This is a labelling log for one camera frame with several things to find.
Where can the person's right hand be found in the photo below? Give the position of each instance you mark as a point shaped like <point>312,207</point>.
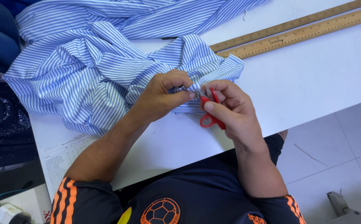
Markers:
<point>239,115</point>

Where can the person's left hand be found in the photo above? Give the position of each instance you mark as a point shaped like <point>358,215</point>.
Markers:
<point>158,96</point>

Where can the blue white striped fabric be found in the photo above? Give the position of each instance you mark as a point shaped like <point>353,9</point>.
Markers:
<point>90,68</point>

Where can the person's leg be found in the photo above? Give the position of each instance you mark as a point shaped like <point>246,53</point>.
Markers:
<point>282,134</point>

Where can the navy jersey with orange stripes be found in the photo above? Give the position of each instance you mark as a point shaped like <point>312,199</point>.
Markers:
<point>199,193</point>

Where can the small thread scrap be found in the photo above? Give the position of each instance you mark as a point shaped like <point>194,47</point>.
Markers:
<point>244,15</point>

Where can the narrow wooden ruler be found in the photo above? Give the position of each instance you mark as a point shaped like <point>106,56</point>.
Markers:
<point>292,24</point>

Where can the wide wooden ruler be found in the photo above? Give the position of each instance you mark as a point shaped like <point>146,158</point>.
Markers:
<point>305,32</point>

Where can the printed paper table sheet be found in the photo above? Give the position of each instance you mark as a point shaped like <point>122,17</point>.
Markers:
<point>62,158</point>

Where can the grey metal machine part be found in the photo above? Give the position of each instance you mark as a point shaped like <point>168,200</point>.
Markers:
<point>351,216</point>

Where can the dark sequined fabric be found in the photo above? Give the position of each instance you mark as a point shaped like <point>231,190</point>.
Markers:
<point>3,124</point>

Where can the white box with red print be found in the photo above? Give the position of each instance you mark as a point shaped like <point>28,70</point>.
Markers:
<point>32,199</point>

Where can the white power plug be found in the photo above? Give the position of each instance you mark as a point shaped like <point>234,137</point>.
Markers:
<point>6,214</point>

